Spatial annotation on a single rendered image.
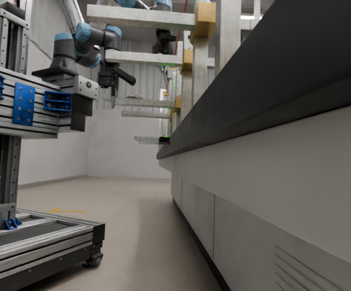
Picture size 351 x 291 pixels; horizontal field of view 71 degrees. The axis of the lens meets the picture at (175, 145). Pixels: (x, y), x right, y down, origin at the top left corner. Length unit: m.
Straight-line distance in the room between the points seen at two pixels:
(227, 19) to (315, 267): 0.49
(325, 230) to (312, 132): 0.07
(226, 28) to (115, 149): 8.60
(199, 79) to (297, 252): 0.47
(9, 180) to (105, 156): 7.71
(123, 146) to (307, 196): 8.76
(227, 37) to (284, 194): 0.29
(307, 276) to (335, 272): 0.08
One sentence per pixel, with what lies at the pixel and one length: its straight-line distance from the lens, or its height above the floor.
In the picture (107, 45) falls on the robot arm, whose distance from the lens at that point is 1.21.
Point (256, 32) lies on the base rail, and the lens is 0.24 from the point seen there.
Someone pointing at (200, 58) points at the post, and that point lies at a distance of 0.70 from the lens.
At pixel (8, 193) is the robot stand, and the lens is 1.41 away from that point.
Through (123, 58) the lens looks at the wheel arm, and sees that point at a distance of 0.92.
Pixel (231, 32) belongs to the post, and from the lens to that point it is 0.46.
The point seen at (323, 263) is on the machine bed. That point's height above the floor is 0.40.
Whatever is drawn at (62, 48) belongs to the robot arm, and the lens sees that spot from 1.53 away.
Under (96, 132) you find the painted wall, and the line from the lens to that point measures 9.16.
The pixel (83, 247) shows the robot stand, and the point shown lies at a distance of 1.41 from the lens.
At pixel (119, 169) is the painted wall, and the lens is 8.94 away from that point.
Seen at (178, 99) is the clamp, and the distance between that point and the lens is 1.10.
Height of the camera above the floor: 0.58
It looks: 4 degrees up
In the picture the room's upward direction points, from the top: 2 degrees clockwise
